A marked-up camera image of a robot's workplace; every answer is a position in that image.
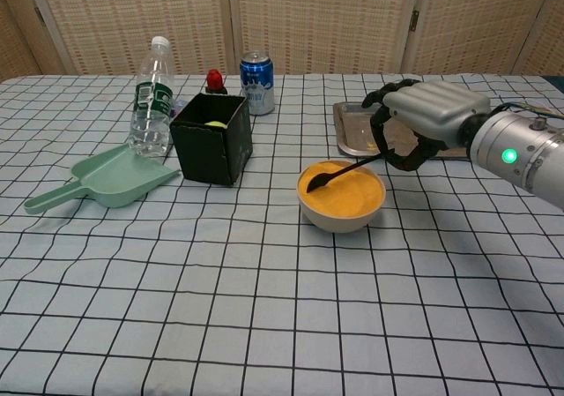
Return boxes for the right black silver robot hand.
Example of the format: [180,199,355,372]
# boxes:
[361,78,493,171]

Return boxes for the black plastic spoon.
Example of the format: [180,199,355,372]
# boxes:
[306,151,389,194]

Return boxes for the cream round bowl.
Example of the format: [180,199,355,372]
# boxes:
[296,160,387,234]

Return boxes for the rectangular steel tray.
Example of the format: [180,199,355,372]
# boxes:
[332,100,472,159]

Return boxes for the woven bamboo folding screen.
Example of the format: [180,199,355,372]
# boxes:
[0,0,564,79]

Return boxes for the blue drink can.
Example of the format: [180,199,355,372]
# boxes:
[239,51,276,116]

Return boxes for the small black red-capped bottle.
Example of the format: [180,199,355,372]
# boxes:
[205,69,229,96]

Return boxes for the black open cube box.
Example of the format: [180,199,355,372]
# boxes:
[168,93,254,187]

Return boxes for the light blue checked tablecloth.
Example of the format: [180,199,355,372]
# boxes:
[0,72,564,396]

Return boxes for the clear plastic water bottle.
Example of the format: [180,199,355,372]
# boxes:
[127,35,174,158]

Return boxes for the green plastic dustpan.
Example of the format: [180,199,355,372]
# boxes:
[23,143,182,214]

